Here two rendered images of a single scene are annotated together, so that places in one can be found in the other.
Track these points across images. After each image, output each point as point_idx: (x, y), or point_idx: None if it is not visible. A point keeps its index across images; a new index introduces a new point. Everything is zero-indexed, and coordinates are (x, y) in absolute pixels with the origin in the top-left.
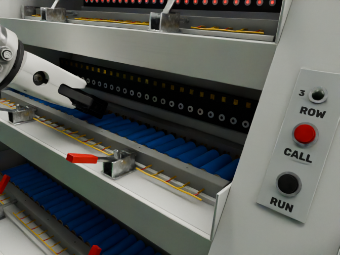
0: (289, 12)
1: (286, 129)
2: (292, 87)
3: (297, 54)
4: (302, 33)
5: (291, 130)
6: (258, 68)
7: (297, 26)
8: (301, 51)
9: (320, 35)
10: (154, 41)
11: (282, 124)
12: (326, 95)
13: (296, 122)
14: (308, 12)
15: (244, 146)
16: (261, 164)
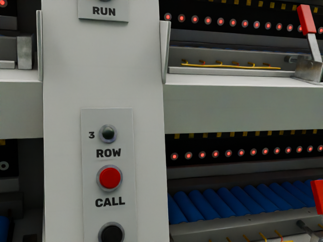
0: (44, 42)
1: (88, 179)
2: (79, 130)
3: (71, 92)
4: (68, 66)
5: (95, 178)
6: (23, 112)
7: (59, 59)
8: (74, 88)
9: (88, 68)
10: None
11: (82, 175)
12: (116, 132)
13: (96, 168)
14: (66, 42)
15: (46, 217)
16: (74, 228)
